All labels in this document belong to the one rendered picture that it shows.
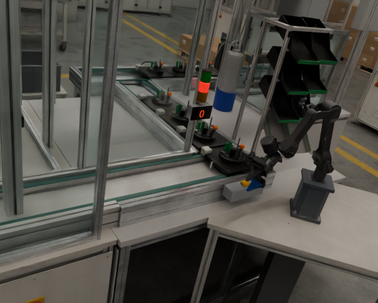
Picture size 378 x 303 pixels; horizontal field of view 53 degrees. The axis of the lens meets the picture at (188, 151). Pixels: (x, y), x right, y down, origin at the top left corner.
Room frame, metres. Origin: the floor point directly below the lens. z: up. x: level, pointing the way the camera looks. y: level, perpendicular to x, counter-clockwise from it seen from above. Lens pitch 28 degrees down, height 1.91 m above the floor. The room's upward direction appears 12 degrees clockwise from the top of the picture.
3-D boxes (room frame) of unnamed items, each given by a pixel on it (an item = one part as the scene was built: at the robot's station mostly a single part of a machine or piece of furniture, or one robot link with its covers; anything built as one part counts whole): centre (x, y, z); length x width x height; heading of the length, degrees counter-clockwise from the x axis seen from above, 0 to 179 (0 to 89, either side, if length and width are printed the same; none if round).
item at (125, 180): (1.63, 0.02, 0.91); 0.84 x 0.28 x 0.10; 129
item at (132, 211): (1.50, -0.11, 0.91); 0.89 x 0.06 x 0.11; 129
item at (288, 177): (2.14, 0.05, 0.84); 1.50 x 1.41 x 0.03; 129
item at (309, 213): (1.60, -0.63, 0.96); 0.15 x 0.15 x 0.20; 83
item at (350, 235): (1.65, -0.63, 0.84); 0.90 x 0.70 x 0.03; 83
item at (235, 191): (1.58, -0.30, 0.93); 0.21 x 0.07 x 0.06; 129
